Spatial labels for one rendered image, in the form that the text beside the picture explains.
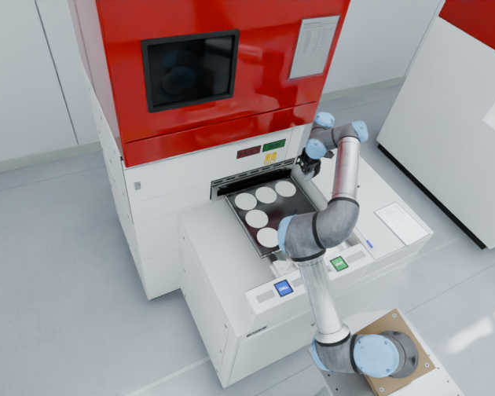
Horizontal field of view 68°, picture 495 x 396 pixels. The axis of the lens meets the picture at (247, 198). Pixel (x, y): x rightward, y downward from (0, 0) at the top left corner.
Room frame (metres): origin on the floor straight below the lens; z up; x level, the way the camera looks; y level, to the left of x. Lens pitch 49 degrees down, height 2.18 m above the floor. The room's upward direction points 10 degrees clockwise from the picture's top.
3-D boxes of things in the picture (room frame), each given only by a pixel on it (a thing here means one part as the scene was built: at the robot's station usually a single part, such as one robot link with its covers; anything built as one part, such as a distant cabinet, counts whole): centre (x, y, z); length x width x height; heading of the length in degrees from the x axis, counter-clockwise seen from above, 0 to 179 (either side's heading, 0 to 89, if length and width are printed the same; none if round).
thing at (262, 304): (0.74, -0.30, 0.89); 0.55 x 0.09 x 0.14; 125
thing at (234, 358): (1.04, -0.27, 0.41); 0.97 x 0.64 x 0.82; 125
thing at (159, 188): (1.15, 0.14, 1.02); 0.82 x 0.03 x 0.40; 125
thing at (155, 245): (1.43, 0.34, 0.41); 0.82 x 0.71 x 0.82; 125
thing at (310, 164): (1.19, -0.23, 1.15); 0.09 x 0.08 x 0.12; 130
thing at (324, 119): (1.19, -0.24, 1.31); 0.09 x 0.08 x 0.11; 170
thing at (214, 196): (1.24, -0.01, 0.89); 0.44 x 0.02 x 0.10; 125
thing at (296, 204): (1.08, -0.15, 0.90); 0.34 x 0.34 x 0.01; 35
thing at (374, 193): (1.22, -0.52, 0.89); 0.62 x 0.35 x 0.14; 35
